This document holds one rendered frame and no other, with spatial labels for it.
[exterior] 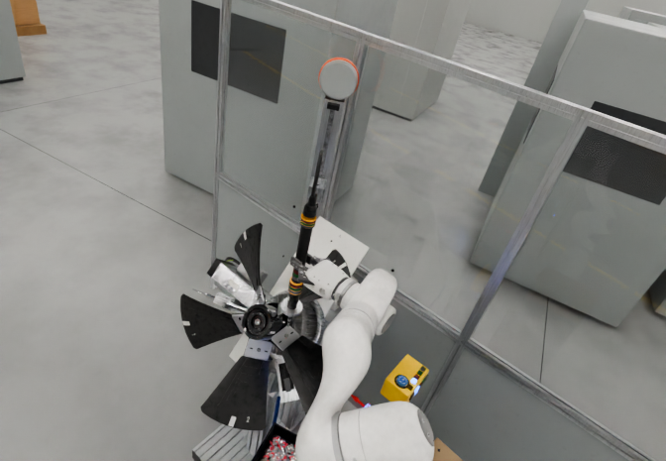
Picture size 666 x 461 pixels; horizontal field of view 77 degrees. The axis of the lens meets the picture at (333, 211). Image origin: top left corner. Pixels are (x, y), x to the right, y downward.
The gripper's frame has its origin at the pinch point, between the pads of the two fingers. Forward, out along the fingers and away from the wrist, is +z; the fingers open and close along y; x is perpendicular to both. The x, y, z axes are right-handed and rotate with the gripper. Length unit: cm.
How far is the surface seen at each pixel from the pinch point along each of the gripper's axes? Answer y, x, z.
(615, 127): 71, 50, -52
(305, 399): -9.5, -39.1, -18.7
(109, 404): -26, -154, 90
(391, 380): 22, -46, -33
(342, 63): 56, 41, 39
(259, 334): -6.7, -34.0, 6.4
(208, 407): -26, -57, 7
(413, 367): 33, -46, -36
